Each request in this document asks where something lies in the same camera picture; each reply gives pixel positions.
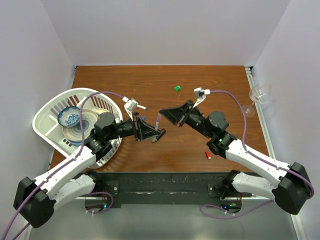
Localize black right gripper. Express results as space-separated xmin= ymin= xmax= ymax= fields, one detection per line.
xmin=159 ymin=100 xmax=213 ymax=140

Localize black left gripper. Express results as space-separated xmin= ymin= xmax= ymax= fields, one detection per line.
xmin=106 ymin=111 xmax=160 ymax=141

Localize purple marker pen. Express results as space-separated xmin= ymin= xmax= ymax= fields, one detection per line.
xmin=155 ymin=113 xmax=162 ymax=130

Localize black green highlighter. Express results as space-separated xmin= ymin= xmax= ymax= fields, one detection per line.
xmin=152 ymin=128 xmax=166 ymax=143

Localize red pen cap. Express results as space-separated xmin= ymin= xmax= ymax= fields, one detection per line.
xmin=205 ymin=151 xmax=211 ymax=160

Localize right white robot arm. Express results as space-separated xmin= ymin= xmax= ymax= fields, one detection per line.
xmin=159 ymin=100 xmax=313 ymax=215

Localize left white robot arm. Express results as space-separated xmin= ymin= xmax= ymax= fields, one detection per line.
xmin=13 ymin=112 xmax=160 ymax=228

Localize white blue-tipped marker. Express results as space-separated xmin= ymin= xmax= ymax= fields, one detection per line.
xmin=137 ymin=104 xmax=148 ymax=110

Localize green highlighter cap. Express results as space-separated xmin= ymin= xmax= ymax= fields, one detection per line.
xmin=174 ymin=85 xmax=181 ymax=91

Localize stacked ceramic plates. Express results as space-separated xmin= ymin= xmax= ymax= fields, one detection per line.
xmin=61 ymin=109 xmax=111 ymax=146

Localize blue white ceramic bowl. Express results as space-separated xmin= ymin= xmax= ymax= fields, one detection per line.
xmin=57 ymin=106 xmax=80 ymax=128

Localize white plastic basket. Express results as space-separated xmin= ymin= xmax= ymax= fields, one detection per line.
xmin=32 ymin=87 xmax=123 ymax=157

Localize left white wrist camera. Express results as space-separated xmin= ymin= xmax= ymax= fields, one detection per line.
xmin=122 ymin=96 xmax=139 ymax=113

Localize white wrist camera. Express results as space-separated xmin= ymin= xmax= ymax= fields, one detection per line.
xmin=122 ymin=96 xmax=139 ymax=113
xmin=193 ymin=87 xmax=211 ymax=101

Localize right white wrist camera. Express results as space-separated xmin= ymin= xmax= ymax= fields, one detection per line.
xmin=193 ymin=87 xmax=211 ymax=101

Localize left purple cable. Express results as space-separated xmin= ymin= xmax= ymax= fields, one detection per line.
xmin=0 ymin=91 xmax=126 ymax=240

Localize purple cable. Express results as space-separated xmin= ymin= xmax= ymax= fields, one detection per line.
xmin=0 ymin=91 xmax=126 ymax=240
xmin=198 ymin=89 xmax=315 ymax=221

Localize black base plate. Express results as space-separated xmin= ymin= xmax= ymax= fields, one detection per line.
xmin=84 ymin=170 xmax=228 ymax=208

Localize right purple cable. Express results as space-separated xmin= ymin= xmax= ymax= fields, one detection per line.
xmin=198 ymin=89 xmax=315 ymax=221

